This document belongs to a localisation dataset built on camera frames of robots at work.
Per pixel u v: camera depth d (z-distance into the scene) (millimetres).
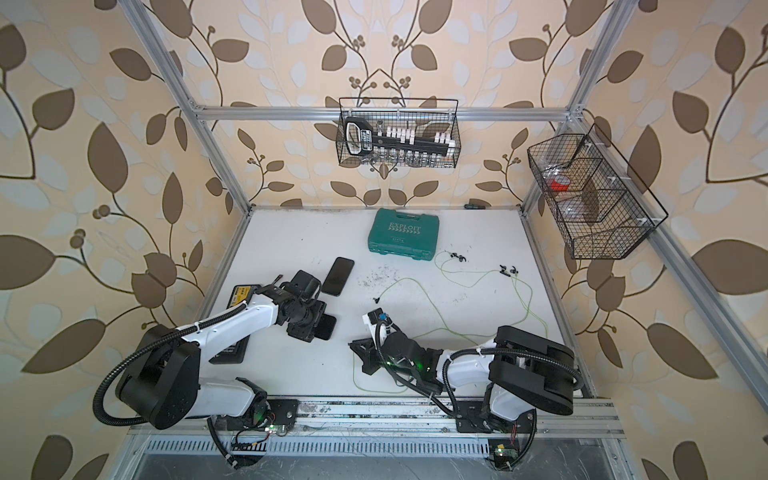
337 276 1016
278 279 994
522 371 437
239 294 941
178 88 853
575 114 889
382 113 902
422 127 953
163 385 422
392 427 738
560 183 806
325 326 874
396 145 847
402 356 601
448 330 887
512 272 1017
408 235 1077
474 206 1227
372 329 707
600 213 747
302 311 735
